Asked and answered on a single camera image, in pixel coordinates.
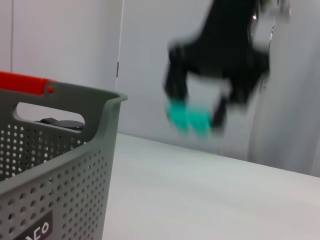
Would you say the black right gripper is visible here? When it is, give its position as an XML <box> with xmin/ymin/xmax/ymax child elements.
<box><xmin>163</xmin><ymin>0</ymin><xmax>271</xmax><ymax>130</ymax></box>

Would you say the teal square brick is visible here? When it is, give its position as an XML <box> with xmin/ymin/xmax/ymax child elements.
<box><xmin>165</xmin><ymin>98</ymin><xmax>214</xmax><ymax>139</ymax></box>

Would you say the grey-green perforated storage bin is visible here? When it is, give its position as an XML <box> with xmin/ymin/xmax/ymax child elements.
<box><xmin>0</xmin><ymin>82</ymin><xmax>129</xmax><ymax>240</ymax></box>

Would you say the white hinged door panel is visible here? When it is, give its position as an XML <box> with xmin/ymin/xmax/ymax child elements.
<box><xmin>246</xmin><ymin>0</ymin><xmax>320</xmax><ymax>179</ymax></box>

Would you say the silver right gripper fitting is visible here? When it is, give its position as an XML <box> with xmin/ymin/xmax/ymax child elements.
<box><xmin>273</xmin><ymin>0</ymin><xmax>294</xmax><ymax>17</ymax></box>

